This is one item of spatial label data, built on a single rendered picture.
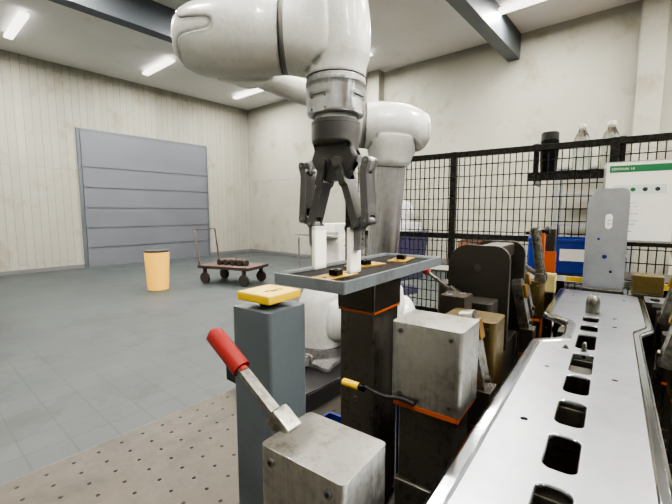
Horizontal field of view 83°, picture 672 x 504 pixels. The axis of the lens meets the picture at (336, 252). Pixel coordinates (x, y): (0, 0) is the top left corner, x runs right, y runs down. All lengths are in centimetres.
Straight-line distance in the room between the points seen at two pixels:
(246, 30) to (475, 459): 60
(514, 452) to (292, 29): 59
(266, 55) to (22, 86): 975
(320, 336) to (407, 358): 72
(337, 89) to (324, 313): 81
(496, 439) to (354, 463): 22
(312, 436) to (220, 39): 51
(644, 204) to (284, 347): 158
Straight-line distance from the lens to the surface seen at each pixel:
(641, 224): 185
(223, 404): 124
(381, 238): 118
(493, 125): 793
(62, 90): 1045
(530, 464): 50
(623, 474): 53
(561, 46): 798
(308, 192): 63
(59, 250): 1011
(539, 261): 131
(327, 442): 38
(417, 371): 56
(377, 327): 69
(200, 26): 63
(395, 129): 112
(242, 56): 62
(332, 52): 59
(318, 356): 128
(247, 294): 50
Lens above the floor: 126
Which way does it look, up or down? 6 degrees down
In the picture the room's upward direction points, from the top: straight up
